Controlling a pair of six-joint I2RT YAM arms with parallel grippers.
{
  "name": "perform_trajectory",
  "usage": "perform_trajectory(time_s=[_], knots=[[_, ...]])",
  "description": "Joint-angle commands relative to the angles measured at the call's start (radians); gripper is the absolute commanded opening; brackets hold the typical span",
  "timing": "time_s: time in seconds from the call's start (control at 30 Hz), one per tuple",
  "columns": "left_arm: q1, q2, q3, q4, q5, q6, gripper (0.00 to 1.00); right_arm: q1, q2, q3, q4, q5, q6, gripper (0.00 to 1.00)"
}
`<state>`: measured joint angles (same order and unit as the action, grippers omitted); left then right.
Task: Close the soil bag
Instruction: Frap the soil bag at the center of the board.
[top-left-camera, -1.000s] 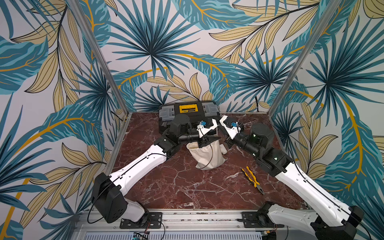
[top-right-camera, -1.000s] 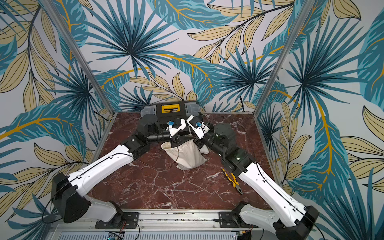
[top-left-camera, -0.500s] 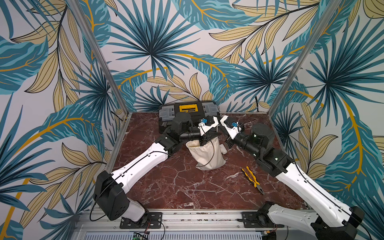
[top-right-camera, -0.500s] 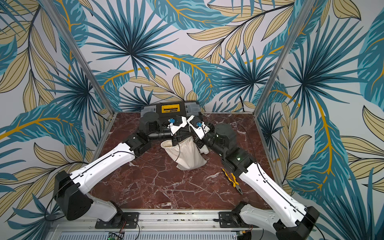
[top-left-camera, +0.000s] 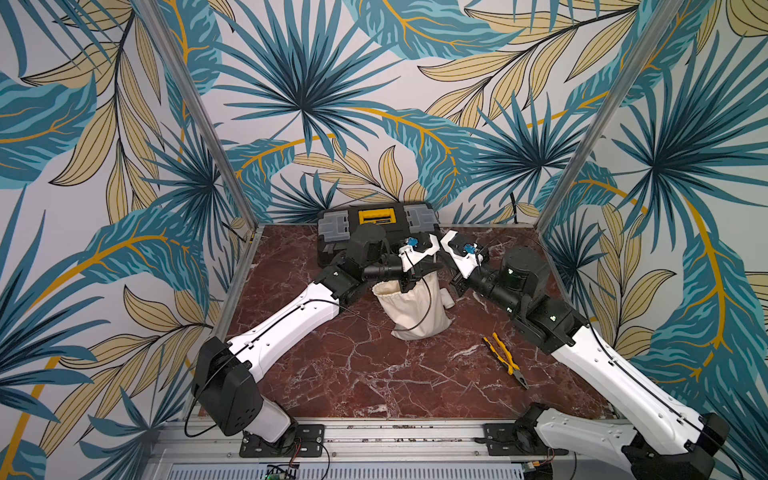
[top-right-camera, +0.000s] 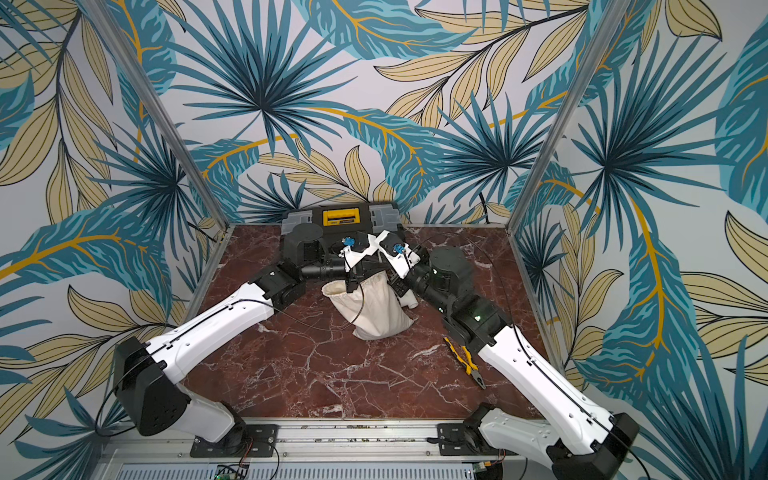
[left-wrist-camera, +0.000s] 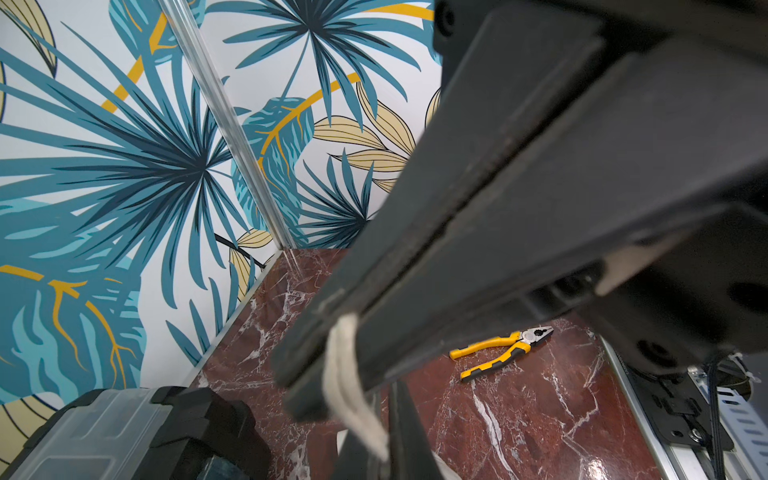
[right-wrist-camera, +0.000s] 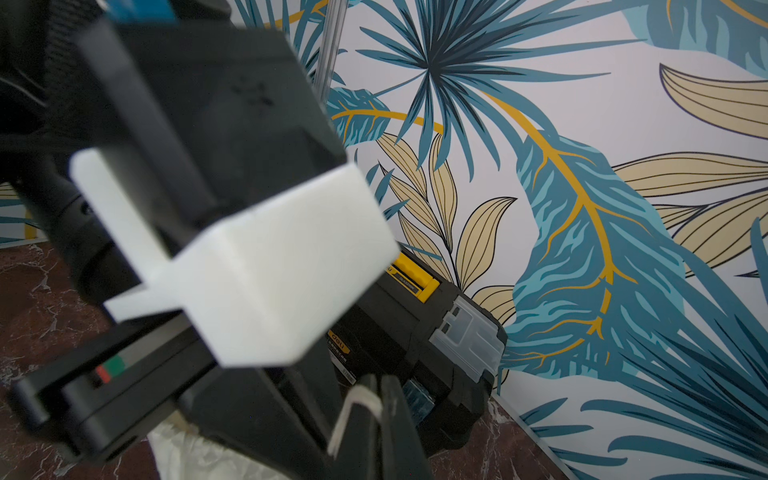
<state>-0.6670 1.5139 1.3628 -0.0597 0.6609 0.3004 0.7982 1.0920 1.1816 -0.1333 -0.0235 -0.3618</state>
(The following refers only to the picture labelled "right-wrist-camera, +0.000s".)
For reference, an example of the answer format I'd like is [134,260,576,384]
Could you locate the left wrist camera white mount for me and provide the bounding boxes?
[70,148,400,368]

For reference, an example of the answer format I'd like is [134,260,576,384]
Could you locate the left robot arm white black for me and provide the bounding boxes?
[1,1,346,479]

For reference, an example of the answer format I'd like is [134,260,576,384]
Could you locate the left aluminium corner post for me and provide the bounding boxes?
[313,0,349,106]

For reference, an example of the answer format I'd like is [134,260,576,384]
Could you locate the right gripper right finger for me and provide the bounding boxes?
[380,376,433,480]

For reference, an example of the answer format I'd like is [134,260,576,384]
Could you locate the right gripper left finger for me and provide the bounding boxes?
[327,374,382,479]

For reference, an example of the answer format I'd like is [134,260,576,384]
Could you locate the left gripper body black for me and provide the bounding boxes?
[5,0,349,480]

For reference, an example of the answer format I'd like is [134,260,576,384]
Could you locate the black yellow toolbox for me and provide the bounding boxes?
[326,250,507,456]

